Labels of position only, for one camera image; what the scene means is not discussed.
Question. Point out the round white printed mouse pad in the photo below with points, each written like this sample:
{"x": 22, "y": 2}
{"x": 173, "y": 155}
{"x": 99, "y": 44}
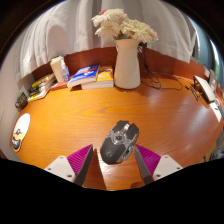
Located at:
{"x": 21, "y": 128}

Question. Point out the yellow and white book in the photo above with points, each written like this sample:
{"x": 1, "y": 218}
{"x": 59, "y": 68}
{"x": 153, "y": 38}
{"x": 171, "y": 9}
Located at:
{"x": 37, "y": 96}

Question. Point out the orange yellow book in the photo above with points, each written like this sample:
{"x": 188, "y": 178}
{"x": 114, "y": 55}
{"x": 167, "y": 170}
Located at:
{"x": 105, "y": 74}

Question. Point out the dark green mug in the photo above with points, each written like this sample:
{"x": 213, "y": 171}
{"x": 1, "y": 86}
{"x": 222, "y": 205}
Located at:
{"x": 22, "y": 100}

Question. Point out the blue book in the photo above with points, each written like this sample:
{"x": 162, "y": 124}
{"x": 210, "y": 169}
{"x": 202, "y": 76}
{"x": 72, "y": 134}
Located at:
{"x": 83, "y": 75}

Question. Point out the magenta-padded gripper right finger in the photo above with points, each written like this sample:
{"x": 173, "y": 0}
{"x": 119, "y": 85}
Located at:
{"x": 163, "y": 166}

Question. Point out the cream tissue pack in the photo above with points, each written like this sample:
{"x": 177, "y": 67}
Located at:
{"x": 56, "y": 68}

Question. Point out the white curtain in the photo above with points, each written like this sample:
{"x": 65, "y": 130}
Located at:
{"x": 73, "y": 30}

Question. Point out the grey black computer mouse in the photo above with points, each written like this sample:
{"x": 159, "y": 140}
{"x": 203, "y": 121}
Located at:
{"x": 118, "y": 143}

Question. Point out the small clear spray bottle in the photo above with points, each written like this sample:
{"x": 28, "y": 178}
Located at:
{"x": 65, "y": 74}

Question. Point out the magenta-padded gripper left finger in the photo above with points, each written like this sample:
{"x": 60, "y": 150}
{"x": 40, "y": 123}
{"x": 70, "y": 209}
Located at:
{"x": 63, "y": 166}

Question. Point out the dark red book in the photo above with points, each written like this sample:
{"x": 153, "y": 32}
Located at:
{"x": 59, "y": 86}

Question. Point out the yellow and black book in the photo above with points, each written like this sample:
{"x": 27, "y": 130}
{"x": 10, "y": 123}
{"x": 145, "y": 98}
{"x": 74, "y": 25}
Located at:
{"x": 42, "y": 80}

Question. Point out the black pen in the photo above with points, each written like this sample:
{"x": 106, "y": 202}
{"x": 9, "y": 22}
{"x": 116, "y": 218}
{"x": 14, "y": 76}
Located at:
{"x": 193, "y": 92}

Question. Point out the white flat device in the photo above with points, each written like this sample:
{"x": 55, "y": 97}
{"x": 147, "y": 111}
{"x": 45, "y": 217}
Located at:
{"x": 205, "y": 88}

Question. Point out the white paper sheet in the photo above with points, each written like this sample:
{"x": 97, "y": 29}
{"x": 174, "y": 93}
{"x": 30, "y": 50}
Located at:
{"x": 216, "y": 111}

